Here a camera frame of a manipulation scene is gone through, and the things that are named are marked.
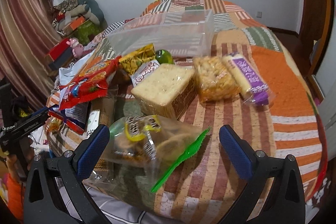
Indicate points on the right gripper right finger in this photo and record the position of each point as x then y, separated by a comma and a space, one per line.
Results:
274, 190

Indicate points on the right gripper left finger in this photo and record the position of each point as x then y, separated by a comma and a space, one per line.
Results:
43, 202

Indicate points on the red snack bag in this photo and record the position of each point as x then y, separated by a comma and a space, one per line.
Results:
91, 82

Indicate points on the cracker block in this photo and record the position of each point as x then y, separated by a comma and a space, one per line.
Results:
167, 92

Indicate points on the person's left hand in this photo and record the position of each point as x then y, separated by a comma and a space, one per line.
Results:
12, 168

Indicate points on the dark box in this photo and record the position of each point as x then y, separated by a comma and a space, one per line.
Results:
66, 56

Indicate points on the white plastic bag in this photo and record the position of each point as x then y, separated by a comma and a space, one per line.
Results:
67, 74

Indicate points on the red box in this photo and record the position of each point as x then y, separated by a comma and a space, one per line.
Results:
55, 52

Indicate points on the striped red curtain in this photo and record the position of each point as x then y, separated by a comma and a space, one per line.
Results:
27, 35

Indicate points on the pink plush toy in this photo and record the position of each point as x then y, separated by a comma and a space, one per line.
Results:
77, 48

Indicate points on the purple wrapped snack bar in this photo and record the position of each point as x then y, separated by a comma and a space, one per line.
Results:
253, 89

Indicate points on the clear bag of cookies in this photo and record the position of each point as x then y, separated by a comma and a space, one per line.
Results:
139, 151

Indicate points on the green plastic fork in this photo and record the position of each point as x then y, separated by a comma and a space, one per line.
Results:
189, 152

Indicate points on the pile of clothes and boxes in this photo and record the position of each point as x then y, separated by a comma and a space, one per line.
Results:
81, 19

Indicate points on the white red snack packet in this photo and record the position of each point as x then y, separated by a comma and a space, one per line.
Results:
143, 71

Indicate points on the orange rice crisp pack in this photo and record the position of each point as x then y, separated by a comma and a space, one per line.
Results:
214, 81

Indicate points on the yellow snack packet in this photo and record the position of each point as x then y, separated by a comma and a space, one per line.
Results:
132, 61

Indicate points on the green jelly cup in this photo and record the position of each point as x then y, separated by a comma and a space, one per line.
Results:
164, 57

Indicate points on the clear plastic storage bin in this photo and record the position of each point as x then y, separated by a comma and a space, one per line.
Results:
184, 34

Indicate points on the wooden door frame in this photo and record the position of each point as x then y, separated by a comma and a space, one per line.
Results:
316, 25

